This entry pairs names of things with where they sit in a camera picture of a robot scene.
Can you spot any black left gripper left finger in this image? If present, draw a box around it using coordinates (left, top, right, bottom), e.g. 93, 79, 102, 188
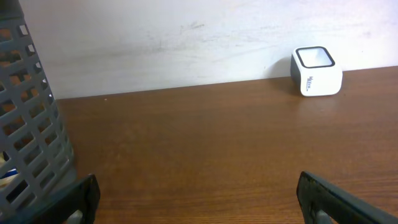
1, 174, 100, 224

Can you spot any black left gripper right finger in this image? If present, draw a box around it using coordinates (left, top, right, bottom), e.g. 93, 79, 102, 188
296, 171, 397, 223

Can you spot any white barcode scanner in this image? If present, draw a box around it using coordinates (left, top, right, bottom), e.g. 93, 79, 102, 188
290, 46, 343, 97

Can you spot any grey plastic mesh basket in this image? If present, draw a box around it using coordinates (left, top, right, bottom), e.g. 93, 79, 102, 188
1, 0, 76, 220

